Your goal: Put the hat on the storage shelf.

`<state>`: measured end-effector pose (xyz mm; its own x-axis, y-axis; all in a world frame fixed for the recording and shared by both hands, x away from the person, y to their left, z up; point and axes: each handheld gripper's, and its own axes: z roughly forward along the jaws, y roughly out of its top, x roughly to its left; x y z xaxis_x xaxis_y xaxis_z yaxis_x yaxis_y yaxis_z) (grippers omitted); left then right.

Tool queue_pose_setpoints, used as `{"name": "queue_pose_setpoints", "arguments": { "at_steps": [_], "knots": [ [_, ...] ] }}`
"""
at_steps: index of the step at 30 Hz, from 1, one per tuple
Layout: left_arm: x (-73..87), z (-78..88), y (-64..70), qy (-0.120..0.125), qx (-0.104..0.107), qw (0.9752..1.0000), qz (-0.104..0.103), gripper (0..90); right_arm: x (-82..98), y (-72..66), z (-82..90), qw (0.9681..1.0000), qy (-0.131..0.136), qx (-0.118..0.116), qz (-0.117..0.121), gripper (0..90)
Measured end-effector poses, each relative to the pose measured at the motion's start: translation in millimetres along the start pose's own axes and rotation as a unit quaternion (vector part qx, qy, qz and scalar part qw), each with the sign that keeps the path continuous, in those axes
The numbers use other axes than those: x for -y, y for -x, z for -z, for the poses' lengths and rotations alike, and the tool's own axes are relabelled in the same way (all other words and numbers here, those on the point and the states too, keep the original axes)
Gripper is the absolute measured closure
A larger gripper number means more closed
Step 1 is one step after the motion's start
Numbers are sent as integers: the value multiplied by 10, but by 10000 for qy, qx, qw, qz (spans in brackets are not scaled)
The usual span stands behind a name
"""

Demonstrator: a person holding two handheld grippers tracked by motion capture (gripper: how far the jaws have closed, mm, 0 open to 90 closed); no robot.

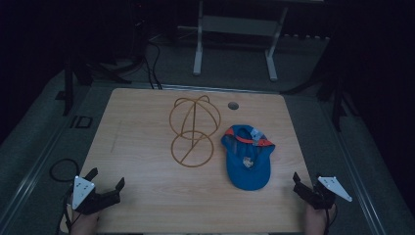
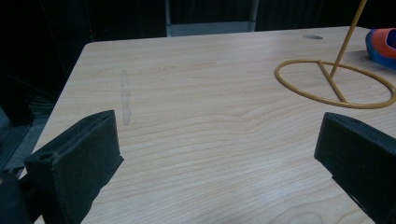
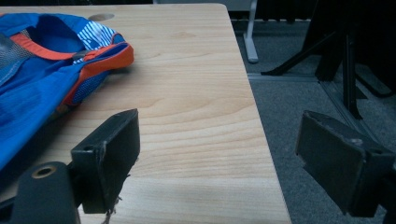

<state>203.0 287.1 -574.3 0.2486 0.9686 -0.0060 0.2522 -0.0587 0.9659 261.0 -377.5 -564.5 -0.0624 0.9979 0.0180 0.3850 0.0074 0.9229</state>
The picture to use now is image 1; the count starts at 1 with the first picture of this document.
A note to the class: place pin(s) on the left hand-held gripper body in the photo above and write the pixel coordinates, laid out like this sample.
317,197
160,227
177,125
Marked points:
93,199

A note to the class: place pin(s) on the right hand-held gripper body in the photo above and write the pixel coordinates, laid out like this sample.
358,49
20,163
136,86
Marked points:
321,196

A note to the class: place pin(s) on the blue baseball cap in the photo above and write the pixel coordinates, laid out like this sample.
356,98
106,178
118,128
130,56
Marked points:
248,176

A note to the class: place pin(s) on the person's right hand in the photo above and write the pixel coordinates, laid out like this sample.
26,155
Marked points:
315,220

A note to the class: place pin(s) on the person's left hand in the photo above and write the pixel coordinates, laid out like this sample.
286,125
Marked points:
83,223

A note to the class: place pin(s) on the black metal stand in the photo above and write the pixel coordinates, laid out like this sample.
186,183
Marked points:
337,104
68,94

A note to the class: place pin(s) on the grey round table grommet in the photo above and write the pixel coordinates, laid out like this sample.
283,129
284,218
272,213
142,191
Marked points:
233,105

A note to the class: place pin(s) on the black rectangular floor frame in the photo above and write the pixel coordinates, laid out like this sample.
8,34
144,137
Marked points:
81,121

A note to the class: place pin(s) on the white metal desk frame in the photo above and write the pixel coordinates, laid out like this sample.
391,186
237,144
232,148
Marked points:
198,49

